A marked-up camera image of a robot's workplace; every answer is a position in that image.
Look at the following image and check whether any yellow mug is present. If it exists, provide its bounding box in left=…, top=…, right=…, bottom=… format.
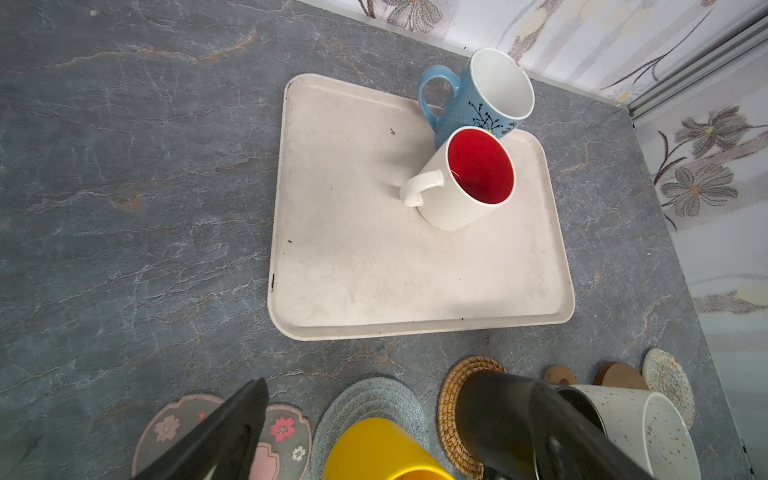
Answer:
left=322, top=418, right=454, bottom=480

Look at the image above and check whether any woven rattan round coaster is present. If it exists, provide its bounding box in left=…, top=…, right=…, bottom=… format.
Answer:
left=437, top=355, right=507, bottom=479

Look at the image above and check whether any beige plastic tray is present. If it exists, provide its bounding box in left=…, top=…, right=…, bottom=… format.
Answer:
left=267, top=73, right=575, bottom=341

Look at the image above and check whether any grey blue round coaster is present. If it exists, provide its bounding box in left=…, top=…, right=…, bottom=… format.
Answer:
left=306, top=377, right=430, bottom=479

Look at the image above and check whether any brown paw shaped coaster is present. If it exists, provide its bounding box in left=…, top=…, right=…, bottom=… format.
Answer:
left=543, top=365, right=578, bottom=386

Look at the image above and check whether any pink flower coaster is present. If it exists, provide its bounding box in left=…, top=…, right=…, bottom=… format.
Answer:
left=131, top=393, right=312, bottom=479

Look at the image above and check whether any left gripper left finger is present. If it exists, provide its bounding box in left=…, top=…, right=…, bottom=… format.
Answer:
left=132, top=378, right=269, bottom=479

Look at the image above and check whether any brown round wooden coaster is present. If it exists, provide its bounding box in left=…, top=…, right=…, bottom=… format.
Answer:
left=594, top=362, right=649, bottom=390

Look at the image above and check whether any blue patterned mug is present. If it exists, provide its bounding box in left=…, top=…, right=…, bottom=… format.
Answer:
left=417, top=48, right=535, bottom=147

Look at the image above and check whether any white colourful stitched coaster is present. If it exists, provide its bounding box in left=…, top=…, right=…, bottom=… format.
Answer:
left=641, top=348, right=696, bottom=430

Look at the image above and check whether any white speckled mug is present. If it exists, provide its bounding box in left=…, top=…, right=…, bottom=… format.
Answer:
left=554, top=385, right=701, bottom=479

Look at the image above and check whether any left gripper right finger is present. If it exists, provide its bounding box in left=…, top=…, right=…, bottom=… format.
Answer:
left=528, top=381, right=651, bottom=479

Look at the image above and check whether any black mug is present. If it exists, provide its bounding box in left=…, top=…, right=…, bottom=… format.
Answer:
left=456, top=371, right=546, bottom=479

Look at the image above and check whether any white mug red inside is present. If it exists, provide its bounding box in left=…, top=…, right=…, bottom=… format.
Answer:
left=399, top=126, right=517, bottom=231

